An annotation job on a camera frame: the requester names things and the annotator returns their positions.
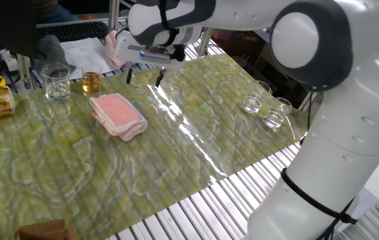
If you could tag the small clear glass beaker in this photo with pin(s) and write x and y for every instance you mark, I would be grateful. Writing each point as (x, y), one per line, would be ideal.
(252, 103)
(273, 118)

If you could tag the white power strip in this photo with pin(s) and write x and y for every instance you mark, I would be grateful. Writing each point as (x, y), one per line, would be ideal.
(9, 60)

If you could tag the green marble pattern mat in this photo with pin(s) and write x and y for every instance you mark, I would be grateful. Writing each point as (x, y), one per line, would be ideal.
(76, 166)

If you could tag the black monitor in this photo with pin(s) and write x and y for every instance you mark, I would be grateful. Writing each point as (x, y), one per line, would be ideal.
(2, 23)

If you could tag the pink cloth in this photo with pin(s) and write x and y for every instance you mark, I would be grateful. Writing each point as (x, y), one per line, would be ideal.
(117, 113)

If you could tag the seated person blue jeans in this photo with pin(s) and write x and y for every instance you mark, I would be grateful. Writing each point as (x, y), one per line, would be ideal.
(54, 14)

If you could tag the large glass beaker clear water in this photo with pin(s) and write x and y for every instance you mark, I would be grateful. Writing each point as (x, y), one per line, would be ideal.
(57, 90)

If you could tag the short aluminium profile upright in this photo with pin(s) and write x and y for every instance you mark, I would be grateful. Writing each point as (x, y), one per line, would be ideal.
(24, 71)

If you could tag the pale pink towel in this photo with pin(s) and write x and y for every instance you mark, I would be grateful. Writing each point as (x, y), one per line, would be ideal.
(110, 50)

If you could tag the glass beaker amber liquid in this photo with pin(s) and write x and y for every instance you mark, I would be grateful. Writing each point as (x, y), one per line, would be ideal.
(91, 83)

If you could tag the aluminium frame post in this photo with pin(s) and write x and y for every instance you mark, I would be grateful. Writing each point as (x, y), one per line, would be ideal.
(205, 41)
(113, 15)

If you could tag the grey cloth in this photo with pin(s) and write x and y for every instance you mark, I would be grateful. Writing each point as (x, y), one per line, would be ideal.
(51, 48)

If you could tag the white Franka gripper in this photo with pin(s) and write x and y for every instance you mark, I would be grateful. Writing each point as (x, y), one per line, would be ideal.
(127, 50)

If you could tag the white printed paper sheet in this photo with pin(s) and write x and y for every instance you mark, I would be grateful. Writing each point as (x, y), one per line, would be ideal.
(82, 53)

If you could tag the black computer keyboard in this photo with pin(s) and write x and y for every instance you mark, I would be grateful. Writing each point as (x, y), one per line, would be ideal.
(72, 31)

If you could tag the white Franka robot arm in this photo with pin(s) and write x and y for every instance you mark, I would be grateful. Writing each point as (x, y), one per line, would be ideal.
(342, 133)

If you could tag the small orange object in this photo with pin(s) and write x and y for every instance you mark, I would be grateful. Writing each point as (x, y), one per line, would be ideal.
(86, 17)

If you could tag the brown cardboard box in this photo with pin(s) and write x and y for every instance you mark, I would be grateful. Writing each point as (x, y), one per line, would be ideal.
(42, 231)

